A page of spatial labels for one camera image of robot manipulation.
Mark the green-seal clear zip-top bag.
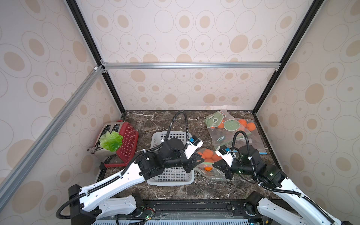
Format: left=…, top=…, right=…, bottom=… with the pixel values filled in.
left=205, top=110, right=252, bottom=149

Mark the silver aluminium left rail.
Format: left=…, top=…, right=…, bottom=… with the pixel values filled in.
left=1, top=65, right=104, bottom=210

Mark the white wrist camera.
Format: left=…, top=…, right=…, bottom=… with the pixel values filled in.
left=215, top=145, right=238, bottom=167
left=184, top=136, right=203, bottom=159

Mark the white perforated plastic basket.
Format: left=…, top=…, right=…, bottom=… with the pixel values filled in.
left=146, top=131, right=195, bottom=186

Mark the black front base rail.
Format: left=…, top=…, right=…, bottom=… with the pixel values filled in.
left=71, top=196, right=276, bottom=225

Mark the black right corner post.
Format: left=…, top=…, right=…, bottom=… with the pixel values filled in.
left=252, top=0, right=325, bottom=117

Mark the black left corner post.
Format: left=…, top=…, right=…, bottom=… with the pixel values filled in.
left=65, top=0, right=127, bottom=116

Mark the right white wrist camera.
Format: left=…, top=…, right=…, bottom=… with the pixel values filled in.
left=215, top=145, right=238, bottom=167

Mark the blue-seal clear zip-top bag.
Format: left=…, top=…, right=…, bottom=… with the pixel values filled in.
left=227, top=118, right=268, bottom=155

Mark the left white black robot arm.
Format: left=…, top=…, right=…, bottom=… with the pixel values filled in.
left=56, top=111, right=204, bottom=225

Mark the green toy lettuce leaf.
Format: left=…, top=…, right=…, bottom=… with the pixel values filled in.
left=99, top=131, right=123, bottom=152

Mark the silver aluminium back rail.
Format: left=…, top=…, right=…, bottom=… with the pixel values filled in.
left=96, top=61, right=281, bottom=71

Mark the silver aluminium rail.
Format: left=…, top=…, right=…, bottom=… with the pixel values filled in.
left=1, top=65, right=104, bottom=210
left=96, top=61, right=281, bottom=71

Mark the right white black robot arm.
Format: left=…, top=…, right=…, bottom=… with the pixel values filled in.
left=213, top=131, right=350, bottom=225

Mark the black corner post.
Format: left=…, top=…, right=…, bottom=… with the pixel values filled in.
left=65, top=0, right=127, bottom=116
left=252, top=0, right=325, bottom=117

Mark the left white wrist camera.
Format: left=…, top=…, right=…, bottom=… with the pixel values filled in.
left=184, top=136, right=203, bottom=159

